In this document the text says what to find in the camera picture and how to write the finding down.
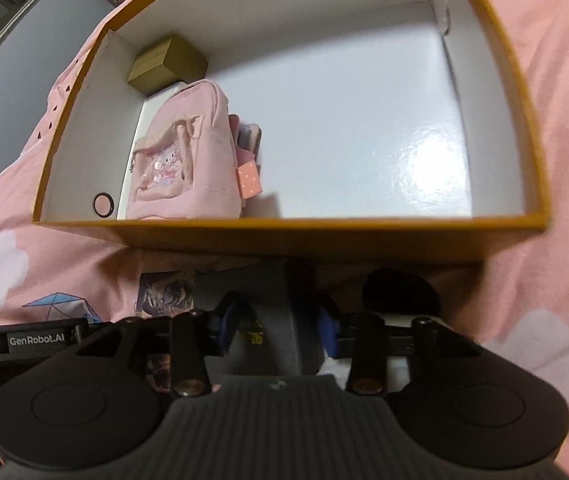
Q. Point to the black round object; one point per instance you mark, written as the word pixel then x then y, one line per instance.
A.
pixel 399 292

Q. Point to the pink printed blanket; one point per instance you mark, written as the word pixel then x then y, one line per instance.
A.
pixel 539 85

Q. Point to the pink mini backpack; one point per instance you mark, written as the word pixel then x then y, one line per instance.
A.
pixel 184 170

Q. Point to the dark illustrated card box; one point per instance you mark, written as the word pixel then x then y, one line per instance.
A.
pixel 164 295

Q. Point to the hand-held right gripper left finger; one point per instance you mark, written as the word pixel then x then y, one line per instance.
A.
pixel 228 323

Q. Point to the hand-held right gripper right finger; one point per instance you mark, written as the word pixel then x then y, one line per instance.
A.
pixel 325 331

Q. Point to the orange cardboard box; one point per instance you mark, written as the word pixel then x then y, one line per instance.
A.
pixel 314 245

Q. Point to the black box with gold lettering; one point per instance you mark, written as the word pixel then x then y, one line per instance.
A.
pixel 274 310

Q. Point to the small gold box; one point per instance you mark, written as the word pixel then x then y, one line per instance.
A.
pixel 169 60

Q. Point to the pink wallet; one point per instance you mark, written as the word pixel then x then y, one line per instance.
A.
pixel 247 135

